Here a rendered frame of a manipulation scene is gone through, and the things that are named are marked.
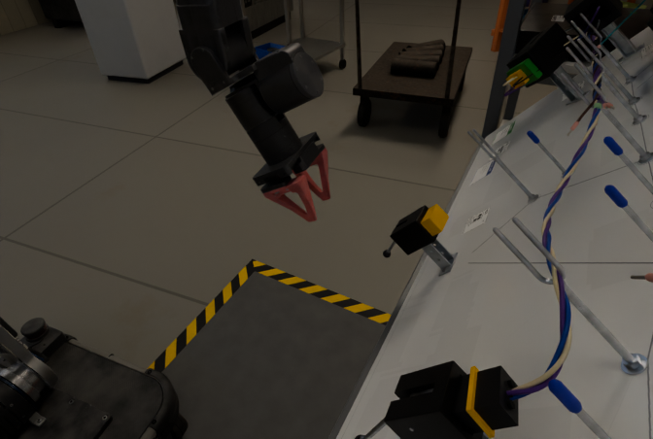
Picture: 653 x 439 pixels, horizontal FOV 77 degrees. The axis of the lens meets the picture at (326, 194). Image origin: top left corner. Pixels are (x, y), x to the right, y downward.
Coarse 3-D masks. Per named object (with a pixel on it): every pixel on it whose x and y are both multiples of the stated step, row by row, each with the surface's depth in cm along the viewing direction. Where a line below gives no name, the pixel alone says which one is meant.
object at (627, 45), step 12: (576, 0) 79; (588, 0) 74; (600, 0) 76; (612, 0) 74; (576, 12) 75; (588, 12) 78; (600, 12) 77; (612, 12) 73; (576, 24) 76; (600, 24) 75; (612, 24) 77; (612, 36) 79; (624, 36) 77; (624, 48) 79; (636, 48) 78; (624, 60) 78
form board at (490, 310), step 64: (640, 64) 71; (576, 128) 70; (640, 128) 54; (512, 192) 69; (576, 192) 54; (640, 192) 44; (512, 256) 53; (576, 256) 44; (640, 256) 37; (448, 320) 53; (512, 320) 44; (576, 320) 37; (640, 320) 32; (384, 384) 53; (576, 384) 32; (640, 384) 28
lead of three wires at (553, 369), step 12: (552, 264) 29; (552, 276) 29; (564, 288) 28; (564, 300) 27; (564, 312) 27; (564, 324) 26; (564, 336) 26; (564, 348) 26; (552, 360) 26; (564, 360) 25; (552, 372) 25; (528, 384) 26; (540, 384) 26; (516, 396) 26
